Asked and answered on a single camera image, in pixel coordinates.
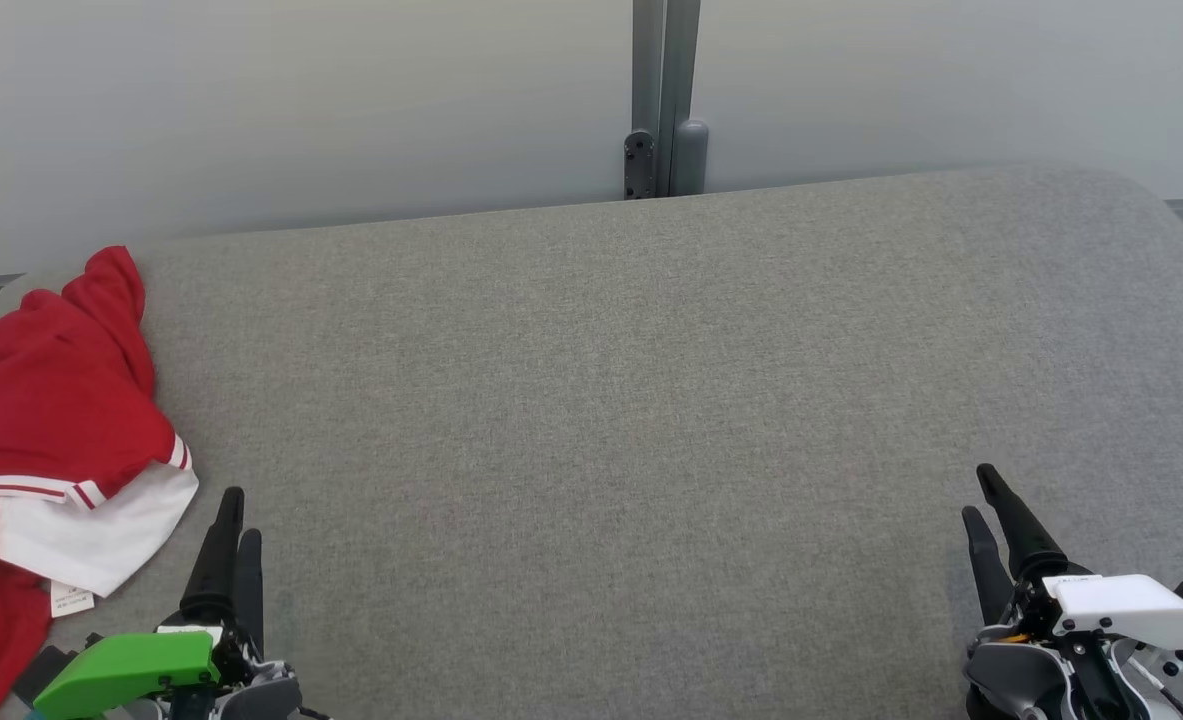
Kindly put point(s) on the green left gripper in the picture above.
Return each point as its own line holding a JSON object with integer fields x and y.
{"x": 121, "y": 665}

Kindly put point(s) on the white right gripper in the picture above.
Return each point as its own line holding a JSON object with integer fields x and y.
{"x": 1121, "y": 605}

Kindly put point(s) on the red jersey with white sleeves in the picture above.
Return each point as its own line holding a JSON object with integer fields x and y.
{"x": 41, "y": 400}

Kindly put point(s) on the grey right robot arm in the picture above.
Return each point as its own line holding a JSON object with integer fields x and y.
{"x": 1011, "y": 675}

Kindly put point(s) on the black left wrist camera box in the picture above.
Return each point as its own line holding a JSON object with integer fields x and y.
{"x": 46, "y": 670}

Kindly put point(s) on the grey metal wall post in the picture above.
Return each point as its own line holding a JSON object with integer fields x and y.
{"x": 663, "y": 80}

